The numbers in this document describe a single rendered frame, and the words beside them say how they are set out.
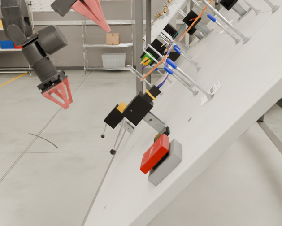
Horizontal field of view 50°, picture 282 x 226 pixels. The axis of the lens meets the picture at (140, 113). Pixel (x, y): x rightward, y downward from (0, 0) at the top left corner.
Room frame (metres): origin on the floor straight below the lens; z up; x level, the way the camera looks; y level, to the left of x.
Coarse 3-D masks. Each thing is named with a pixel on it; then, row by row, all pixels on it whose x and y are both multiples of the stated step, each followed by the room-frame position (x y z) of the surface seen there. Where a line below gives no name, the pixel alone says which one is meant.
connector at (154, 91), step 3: (153, 84) 0.63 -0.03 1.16; (150, 87) 0.63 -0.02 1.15; (153, 87) 0.61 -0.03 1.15; (156, 87) 0.61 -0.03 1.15; (150, 90) 0.61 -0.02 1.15; (153, 90) 0.61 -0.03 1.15; (156, 90) 0.61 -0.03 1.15; (159, 90) 0.61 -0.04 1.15; (144, 93) 0.63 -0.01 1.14; (147, 93) 0.61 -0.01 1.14; (150, 93) 0.61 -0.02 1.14; (153, 93) 0.61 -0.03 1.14; (156, 93) 0.61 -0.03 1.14; (159, 93) 0.61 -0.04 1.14; (144, 96) 0.61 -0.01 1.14; (147, 96) 0.61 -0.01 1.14; (150, 96) 0.61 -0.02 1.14; (153, 96) 0.61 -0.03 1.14; (147, 99) 0.61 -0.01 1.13; (150, 99) 0.61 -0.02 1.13; (150, 102) 0.61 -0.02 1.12
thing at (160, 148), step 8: (160, 136) 0.43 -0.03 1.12; (152, 144) 0.43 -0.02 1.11; (160, 144) 0.39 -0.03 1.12; (168, 144) 0.40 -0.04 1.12; (152, 152) 0.39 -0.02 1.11; (160, 152) 0.38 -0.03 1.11; (144, 160) 0.40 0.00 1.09; (152, 160) 0.38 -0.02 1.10; (160, 160) 0.39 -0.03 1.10; (144, 168) 0.38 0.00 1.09; (152, 168) 0.39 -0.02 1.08
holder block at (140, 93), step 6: (138, 96) 0.60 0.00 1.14; (132, 102) 0.60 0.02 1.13; (138, 102) 0.60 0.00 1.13; (144, 102) 0.60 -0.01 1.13; (126, 108) 0.60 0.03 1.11; (132, 108) 0.60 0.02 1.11; (138, 108) 0.60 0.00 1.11; (144, 108) 0.60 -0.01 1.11; (150, 108) 0.60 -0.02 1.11; (126, 114) 0.60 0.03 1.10; (132, 114) 0.60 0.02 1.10; (138, 114) 0.60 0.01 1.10; (144, 114) 0.60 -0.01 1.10; (132, 120) 0.60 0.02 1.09; (138, 120) 0.60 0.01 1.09
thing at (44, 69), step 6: (42, 60) 0.87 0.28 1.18; (48, 60) 0.88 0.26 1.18; (36, 66) 0.86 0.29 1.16; (42, 66) 0.86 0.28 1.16; (48, 66) 0.87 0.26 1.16; (54, 66) 0.89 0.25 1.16; (36, 72) 0.87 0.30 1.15; (42, 72) 0.86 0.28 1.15; (48, 72) 0.86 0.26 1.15; (54, 72) 0.87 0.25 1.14; (60, 72) 0.90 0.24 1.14; (42, 78) 0.86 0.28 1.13; (48, 78) 0.86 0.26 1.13; (54, 78) 0.84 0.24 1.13; (42, 84) 0.84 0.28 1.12
